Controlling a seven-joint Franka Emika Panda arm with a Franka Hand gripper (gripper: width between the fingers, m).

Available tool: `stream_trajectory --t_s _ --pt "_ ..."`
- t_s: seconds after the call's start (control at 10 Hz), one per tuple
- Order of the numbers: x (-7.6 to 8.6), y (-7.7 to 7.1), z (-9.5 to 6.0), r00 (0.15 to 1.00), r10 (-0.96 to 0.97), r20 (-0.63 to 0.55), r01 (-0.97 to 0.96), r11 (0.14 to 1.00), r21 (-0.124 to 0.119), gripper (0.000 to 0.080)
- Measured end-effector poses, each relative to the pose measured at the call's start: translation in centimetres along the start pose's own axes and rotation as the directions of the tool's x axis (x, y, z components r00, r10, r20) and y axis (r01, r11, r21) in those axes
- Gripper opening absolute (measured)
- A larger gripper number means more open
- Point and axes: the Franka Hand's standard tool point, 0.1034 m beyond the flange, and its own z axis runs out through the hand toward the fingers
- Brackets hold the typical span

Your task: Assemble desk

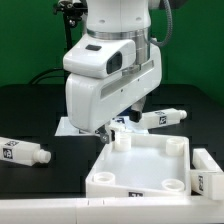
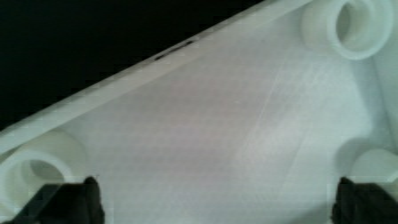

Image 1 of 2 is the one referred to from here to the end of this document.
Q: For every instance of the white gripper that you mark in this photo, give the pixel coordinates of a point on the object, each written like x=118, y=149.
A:
x=91, y=103

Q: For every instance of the white desk top tray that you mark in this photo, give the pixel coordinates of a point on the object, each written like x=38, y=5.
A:
x=141, y=165

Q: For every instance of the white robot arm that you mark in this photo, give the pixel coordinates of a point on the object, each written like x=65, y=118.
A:
x=145, y=22

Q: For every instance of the white fence bar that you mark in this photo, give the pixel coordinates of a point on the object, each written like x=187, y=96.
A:
x=150, y=210
x=202, y=160

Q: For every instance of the white front fence bar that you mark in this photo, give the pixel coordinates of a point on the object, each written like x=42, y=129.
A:
x=150, y=210

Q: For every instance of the white right fence bar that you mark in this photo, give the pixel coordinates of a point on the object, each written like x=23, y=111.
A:
x=202, y=160

